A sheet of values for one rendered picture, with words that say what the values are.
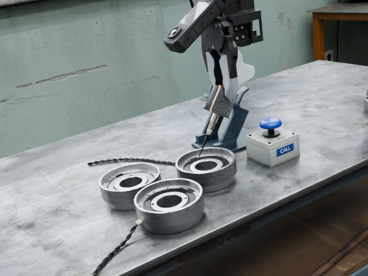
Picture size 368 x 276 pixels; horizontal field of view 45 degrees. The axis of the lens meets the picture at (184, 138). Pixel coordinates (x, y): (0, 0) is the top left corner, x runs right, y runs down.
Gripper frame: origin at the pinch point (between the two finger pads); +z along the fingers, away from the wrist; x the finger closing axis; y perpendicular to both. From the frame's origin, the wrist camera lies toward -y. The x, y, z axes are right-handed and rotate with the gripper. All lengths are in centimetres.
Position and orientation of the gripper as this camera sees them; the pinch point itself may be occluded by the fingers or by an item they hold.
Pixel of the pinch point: (223, 96)
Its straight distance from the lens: 79.5
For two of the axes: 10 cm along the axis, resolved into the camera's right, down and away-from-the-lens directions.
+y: 8.8, -2.9, 3.8
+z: 1.5, 9.2, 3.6
